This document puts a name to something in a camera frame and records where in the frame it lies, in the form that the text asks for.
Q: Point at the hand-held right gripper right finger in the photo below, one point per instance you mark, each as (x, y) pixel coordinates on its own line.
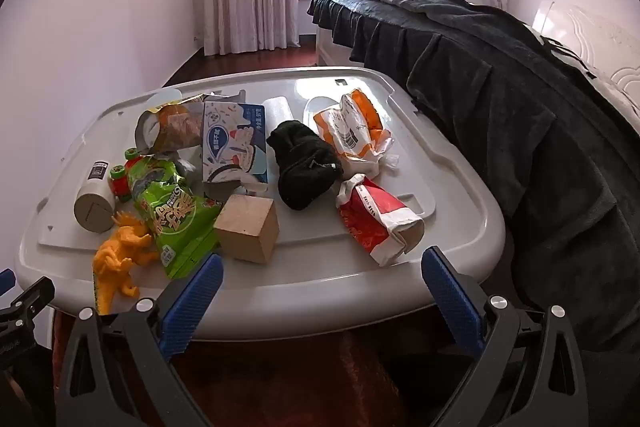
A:
(452, 302)

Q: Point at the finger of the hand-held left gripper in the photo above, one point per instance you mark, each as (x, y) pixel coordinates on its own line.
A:
(5, 281)
(30, 299)

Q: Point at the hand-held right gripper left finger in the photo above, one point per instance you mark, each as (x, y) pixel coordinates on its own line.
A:
(192, 302)

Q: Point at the black sock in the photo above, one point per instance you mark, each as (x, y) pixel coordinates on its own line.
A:
(300, 167)

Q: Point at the green snack bag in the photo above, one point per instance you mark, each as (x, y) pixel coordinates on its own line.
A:
(180, 222)

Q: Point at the orange toy dinosaur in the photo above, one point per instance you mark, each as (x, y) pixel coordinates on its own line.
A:
(120, 252)

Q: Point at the wooden block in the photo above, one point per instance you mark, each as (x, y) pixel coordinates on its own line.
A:
(245, 229)

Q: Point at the beige cylindrical bottle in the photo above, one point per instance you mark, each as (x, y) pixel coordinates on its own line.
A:
(92, 207)

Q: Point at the red white paper bag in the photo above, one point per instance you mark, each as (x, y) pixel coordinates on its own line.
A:
(375, 217)

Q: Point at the grey foil wrapper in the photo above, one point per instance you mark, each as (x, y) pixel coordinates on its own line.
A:
(189, 167)

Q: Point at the white plastic bin lid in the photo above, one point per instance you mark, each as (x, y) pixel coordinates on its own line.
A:
(325, 257)

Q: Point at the green toy car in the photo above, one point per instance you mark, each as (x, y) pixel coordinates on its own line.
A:
(122, 179)

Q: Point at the blue white carton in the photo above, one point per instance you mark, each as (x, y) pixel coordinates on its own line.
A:
(232, 142)

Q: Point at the brown snack bag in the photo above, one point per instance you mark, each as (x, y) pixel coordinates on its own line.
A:
(175, 127)

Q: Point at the orange white plastic bag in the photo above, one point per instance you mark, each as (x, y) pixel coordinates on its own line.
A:
(350, 132)

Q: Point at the bed with dark blanket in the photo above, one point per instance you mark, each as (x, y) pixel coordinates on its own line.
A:
(500, 107)

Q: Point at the white headboard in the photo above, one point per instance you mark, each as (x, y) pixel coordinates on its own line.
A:
(600, 42)

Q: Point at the white bed frame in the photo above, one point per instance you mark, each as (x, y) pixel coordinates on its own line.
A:
(330, 49)

